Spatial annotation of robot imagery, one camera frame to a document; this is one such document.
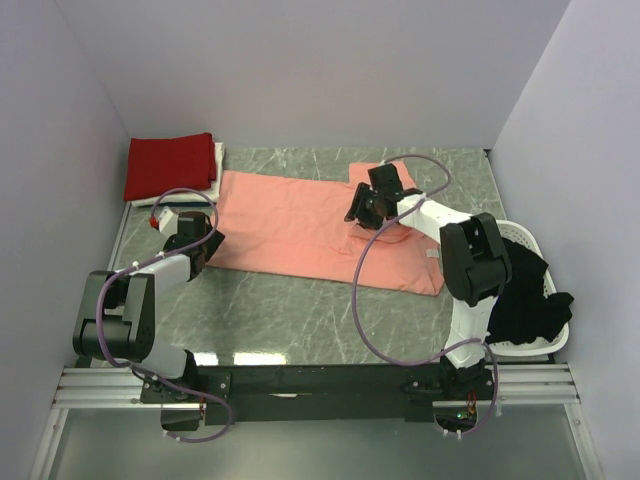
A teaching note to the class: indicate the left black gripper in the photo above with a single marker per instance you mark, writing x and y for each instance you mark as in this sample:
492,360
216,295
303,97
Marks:
213,244

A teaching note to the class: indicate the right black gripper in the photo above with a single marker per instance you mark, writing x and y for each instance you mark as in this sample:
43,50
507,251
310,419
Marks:
357,210

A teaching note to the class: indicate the pink t-shirt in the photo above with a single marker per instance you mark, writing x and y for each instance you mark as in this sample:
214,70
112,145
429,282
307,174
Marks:
296,227

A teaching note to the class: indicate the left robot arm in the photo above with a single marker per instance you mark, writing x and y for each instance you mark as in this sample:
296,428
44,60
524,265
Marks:
128,302

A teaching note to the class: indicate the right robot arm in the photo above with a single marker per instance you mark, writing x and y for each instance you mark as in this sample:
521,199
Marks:
474,264

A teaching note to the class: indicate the folded white t-shirt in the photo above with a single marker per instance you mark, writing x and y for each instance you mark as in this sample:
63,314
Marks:
212,193

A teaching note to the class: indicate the folded blue t-shirt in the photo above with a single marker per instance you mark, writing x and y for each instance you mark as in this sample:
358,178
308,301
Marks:
139,204

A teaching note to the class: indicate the folded red t-shirt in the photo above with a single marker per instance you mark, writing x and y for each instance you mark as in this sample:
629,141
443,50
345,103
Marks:
155,166

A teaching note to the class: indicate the white plastic laundry basket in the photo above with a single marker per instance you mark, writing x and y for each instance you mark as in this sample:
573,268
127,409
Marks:
519,234

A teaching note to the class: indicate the black base beam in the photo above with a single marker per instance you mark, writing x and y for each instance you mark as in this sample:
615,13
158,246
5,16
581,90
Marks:
316,392

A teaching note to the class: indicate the black t-shirt in basket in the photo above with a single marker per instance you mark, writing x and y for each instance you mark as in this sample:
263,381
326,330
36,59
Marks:
523,312

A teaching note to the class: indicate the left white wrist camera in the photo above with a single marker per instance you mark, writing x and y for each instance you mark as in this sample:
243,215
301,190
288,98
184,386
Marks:
165,222

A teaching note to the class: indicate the aluminium frame rail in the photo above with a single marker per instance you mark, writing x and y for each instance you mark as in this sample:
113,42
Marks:
79,389

